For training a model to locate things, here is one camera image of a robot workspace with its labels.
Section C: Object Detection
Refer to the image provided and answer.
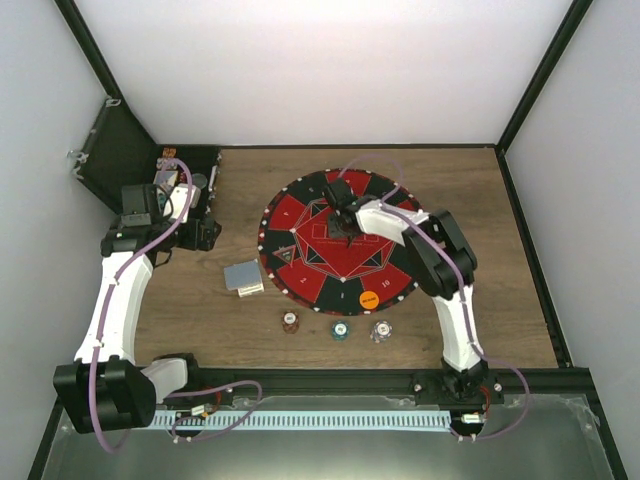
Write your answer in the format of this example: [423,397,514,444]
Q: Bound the white playing card box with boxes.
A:
[238,282,264,298]

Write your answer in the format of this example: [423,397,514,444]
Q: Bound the card deck in case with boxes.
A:
[153,170,179,191]

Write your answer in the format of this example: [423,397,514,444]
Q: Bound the brown 100 chip stack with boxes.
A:
[282,311,299,334]

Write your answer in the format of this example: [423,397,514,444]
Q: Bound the black poker chip case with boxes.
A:
[68,97,220,218]

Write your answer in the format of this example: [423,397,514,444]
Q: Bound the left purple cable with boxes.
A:
[87,157,264,454]

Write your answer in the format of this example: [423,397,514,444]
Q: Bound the light blue slotted cable duct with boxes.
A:
[148,410,451,432]

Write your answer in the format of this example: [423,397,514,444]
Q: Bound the round red black poker mat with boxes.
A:
[257,169,418,316]

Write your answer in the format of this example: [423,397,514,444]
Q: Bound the clear round dealer button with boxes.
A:
[192,173,209,190]

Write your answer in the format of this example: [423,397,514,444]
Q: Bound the chips in case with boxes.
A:
[156,147,177,169]

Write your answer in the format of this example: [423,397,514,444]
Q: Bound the purple chip stack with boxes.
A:
[370,320,392,343]

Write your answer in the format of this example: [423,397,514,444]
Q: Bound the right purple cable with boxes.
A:
[337,153,532,444]

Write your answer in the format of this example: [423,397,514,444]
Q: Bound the triangular all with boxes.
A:
[272,245,297,265]

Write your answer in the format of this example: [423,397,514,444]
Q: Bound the teal chip stack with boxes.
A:
[331,321,350,341]

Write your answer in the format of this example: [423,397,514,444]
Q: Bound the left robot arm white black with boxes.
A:
[53,183,221,434]

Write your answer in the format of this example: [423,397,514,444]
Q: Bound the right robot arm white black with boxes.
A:
[323,177,488,403]

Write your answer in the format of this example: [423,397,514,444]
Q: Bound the orange big blind button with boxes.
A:
[359,290,380,311]

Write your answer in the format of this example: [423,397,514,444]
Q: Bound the purple cable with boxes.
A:
[337,153,532,444]
[87,157,264,454]

